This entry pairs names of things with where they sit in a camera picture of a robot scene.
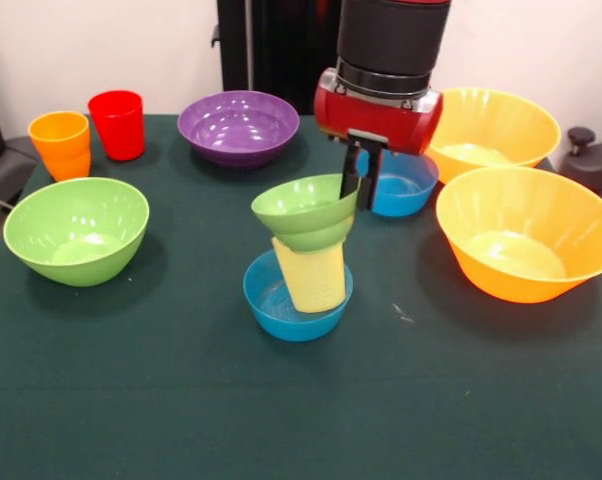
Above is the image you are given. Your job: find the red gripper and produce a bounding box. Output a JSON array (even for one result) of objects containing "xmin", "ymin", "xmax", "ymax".
[{"xmin": 313, "ymin": 67, "xmax": 445, "ymax": 212}]

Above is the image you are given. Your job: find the small green bowl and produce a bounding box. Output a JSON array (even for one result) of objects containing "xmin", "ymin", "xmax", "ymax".
[{"xmin": 250, "ymin": 173, "xmax": 360, "ymax": 254}]

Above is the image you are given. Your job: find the yellow cup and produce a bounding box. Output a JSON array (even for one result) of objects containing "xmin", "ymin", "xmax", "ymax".
[{"xmin": 270, "ymin": 236, "xmax": 346, "ymax": 315}]

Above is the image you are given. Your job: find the blue bowl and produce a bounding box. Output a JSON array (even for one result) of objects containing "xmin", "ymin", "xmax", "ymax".
[
  {"xmin": 242, "ymin": 249, "xmax": 355, "ymax": 343},
  {"xmin": 355, "ymin": 152, "xmax": 440, "ymax": 218}
]

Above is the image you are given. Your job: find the purple bowl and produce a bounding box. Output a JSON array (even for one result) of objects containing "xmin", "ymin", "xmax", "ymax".
[{"xmin": 176, "ymin": 90, "xmax": 301, "ymax": 170}]

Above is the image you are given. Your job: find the large orange bowl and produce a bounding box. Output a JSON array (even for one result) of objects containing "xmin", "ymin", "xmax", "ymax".
[
  {"xmin": 435, "ymin": 166, "xmax": 602, "ymax": 305},
  {"xmin": 427, "ymin": 87, "xmax": 562, "ymax": 185}
]

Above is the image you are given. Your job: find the dark green table cloth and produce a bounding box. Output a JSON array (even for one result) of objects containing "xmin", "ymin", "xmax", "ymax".
[{"xmin": 0, "ymin": 113, "xmax": 602, "ymax": 480}]

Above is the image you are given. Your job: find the red cup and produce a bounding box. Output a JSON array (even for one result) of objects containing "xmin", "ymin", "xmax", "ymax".
[{"xmin": 87, "ymin": 89, "xmax": 145, "ymax": 162}]

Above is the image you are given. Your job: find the large green bowl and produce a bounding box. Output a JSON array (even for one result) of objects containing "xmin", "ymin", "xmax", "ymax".
[{"xmin": 2, "ymin": 176, "xmax": 151, "ymax": 288}]

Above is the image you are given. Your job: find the orange cup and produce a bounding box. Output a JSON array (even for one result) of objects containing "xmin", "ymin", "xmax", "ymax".
[{"xmin": 27, "ymin": 110, "xmax": 92, "ymax": 182}]

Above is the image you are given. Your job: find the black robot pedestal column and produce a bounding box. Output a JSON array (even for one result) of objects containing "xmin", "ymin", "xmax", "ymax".
[{"xmin": 211, "ymin": 0, "xmax": 345, "ymax": 117}]

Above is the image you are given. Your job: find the black pedestal foot with knob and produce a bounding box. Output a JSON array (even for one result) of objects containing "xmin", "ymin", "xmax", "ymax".
[{"xmin": 560, "ymin": 126, "xmax": 602, "ymax": 199}]

